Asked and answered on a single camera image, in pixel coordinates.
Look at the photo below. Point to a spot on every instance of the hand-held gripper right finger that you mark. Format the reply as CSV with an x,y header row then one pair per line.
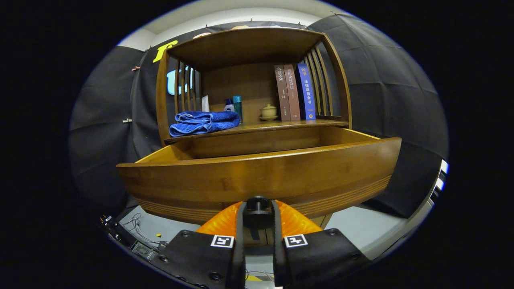
x,y
278,249

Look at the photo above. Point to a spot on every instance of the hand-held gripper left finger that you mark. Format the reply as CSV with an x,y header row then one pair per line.
x,y
241,249

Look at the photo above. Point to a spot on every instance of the wooden countertop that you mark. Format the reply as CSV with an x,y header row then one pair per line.
x,y
281,125

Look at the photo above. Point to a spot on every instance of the wooden cabinet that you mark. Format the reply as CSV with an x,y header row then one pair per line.
x,y
241,80

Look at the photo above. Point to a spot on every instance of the grey electronics box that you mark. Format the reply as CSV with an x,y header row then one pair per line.
x,y
143,250

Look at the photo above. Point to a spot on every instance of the blue towel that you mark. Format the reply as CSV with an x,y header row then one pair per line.
x,y
200,122

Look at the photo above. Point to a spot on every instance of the beige lidded tea cup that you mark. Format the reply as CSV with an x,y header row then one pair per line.
x,y
268,110

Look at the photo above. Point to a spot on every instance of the white lotion bottle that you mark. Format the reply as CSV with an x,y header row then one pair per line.
x,y
229,107

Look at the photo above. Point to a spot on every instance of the teal bottle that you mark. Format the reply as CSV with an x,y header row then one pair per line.
x,y
237,106

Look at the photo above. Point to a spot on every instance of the white card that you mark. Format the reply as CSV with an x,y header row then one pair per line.
x,y
205,104

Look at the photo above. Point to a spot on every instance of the brown book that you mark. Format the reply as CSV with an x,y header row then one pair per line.
x,y
282,92

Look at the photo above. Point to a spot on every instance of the reddish-brown book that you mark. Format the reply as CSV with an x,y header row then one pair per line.
x,y
292,92

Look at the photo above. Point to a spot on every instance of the blue book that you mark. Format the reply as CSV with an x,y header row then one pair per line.
x,y
307,92

